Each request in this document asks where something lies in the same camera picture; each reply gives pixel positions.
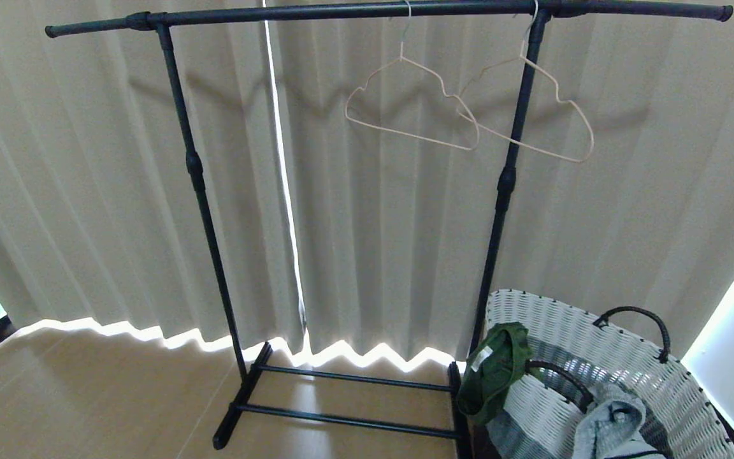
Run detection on green garment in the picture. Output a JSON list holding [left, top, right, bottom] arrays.
[[456, 322, 533, 426]]

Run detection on pink clothes hanger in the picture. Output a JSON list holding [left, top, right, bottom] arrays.
[[457, 0, 596, 164], [344, 0, 480, 152]]

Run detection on pale grey shorts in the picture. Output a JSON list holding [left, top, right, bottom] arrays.
[[571, 381, 673, 459]]

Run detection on black clothes rack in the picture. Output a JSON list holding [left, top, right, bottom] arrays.
[[44, 0, 734, 451]]

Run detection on white laundry basket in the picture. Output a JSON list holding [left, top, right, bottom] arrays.
[[485, 289, 734, 459]]

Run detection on beige curtain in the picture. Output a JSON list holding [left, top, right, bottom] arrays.
[[0, 0, 734, 374]]

